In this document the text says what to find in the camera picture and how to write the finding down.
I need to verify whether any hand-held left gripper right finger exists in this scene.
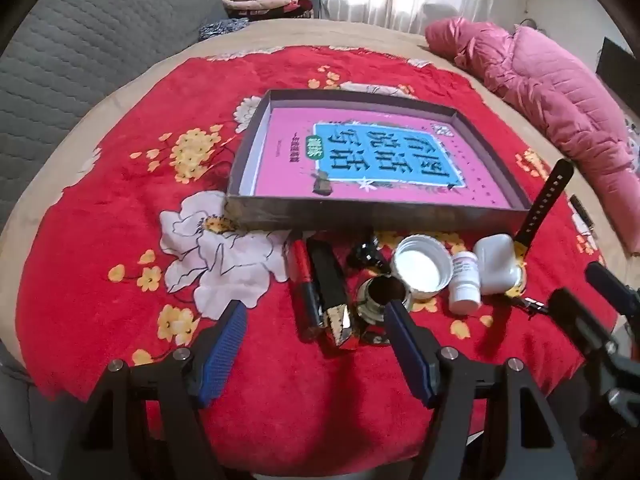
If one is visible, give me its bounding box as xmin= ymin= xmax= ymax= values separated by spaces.
xmin=382 ymin=302 xmax=581 ymax=480

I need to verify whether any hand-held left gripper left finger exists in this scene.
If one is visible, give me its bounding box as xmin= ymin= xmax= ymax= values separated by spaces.
xmin=60 ymin=300 xmax=251 ymax=480

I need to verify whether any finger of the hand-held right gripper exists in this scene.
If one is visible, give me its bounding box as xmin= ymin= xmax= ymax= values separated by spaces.
xmin=585 ymin=261 xmax=640 ymax=331
xmin=547 ymin=287 xmax=632 ymax=386

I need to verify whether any metal threaded fitting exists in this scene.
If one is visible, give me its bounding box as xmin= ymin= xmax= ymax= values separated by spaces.
xmin=356 ymin=275 xmax=413 ymax=346

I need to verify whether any white plastic lid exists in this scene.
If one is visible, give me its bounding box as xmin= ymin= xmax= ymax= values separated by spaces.
xmin=391 ymin=235 xmax=454 ymax=301

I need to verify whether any small white bottle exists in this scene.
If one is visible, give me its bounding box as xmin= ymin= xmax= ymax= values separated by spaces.
xmin=448 ymin=252 xmax=483 ymax=315

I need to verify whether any white earbuds case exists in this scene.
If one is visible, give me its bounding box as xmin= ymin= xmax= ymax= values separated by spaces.
xmin=472 ymin=234 xmax=523 ymax=295

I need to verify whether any black and yellow watch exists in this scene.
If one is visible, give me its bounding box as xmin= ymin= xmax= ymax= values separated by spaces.
xmin=502 ymin=157 xmax=575 ymax=313

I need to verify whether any red lighter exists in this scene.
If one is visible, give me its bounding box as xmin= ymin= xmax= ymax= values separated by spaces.
xmin=287 ymin=239 xmax=325 ymax=343

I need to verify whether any black gold-tipped lighter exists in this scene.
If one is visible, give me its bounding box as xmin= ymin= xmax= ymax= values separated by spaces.
xmin=306 ymin=236 xmax=358 ymax=351

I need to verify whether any grey cardboard box tray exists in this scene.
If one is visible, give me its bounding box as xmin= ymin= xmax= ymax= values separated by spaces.
xmin=223 ymin=89 xmax=533 ymax=233

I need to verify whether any black remote control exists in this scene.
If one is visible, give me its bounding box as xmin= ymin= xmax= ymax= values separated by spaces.
xmin=569 ymin=195 xmax=597 ymax=228

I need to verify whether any pink quilt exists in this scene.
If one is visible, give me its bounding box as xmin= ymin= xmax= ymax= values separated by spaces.
xmin=425 ymin=16 xmax=640 ymax=253

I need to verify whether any pink and blue book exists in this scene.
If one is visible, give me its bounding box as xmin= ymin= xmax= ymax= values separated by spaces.
xmin=250 ymin=107 xmax=513 ymax=208

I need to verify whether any black television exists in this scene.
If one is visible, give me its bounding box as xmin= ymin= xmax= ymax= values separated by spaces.
xmin=595 ymin=37 xmax=637 ymax=107

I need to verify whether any red floral blanket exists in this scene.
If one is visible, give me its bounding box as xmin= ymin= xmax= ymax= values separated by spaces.
xmin=15 ymin=45 xmax=621 ymax=480

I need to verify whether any blue patterned cloth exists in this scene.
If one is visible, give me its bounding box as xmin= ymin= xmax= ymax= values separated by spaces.
xmin=199 ymin=17 xmax=249 ymax=43

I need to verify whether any beige bed sheet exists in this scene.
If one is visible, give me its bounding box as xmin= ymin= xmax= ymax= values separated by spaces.
xmin=0 ymin=20 xmax=640 ymax=411

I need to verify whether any pink folded garment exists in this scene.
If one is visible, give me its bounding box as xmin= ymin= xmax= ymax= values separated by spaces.
xmin=225 ymin=0 xmax=297 ymax=12

